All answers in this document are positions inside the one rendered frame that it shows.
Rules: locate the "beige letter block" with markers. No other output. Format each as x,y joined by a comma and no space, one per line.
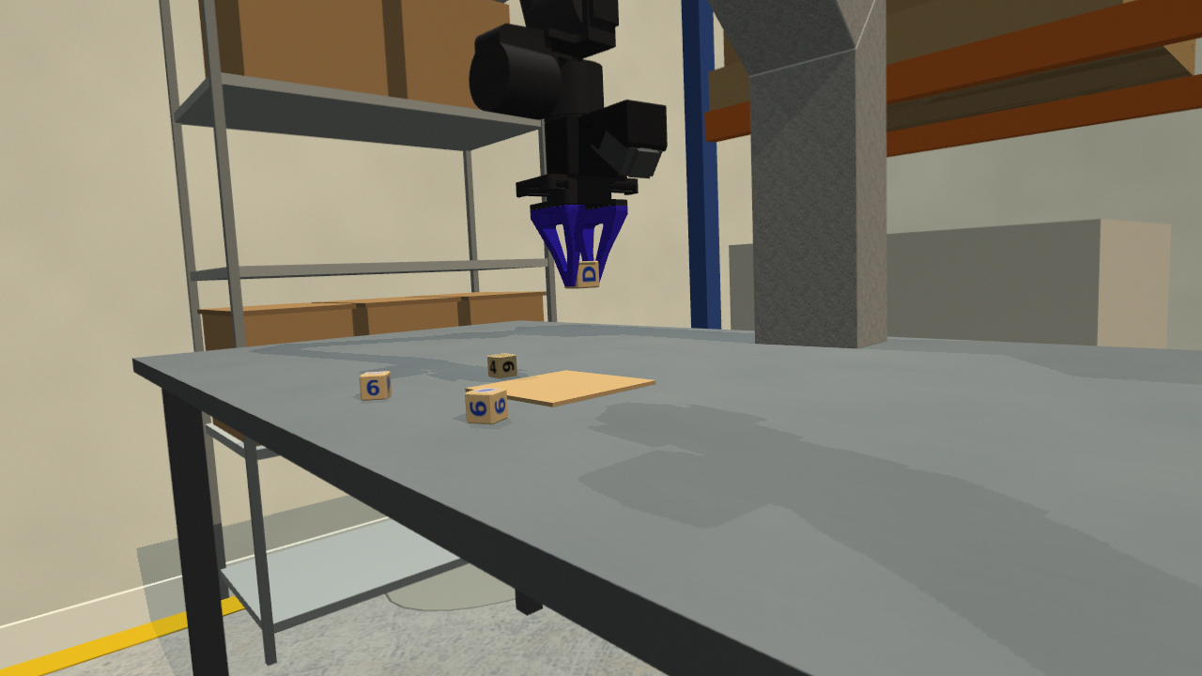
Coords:
486,405
588,275
502,365
375,385

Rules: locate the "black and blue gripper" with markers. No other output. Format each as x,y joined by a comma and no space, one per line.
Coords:
578,221

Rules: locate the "orange flat mat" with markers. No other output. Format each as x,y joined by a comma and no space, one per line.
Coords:
565,387

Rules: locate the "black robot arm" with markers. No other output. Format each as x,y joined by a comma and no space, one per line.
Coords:
514,72

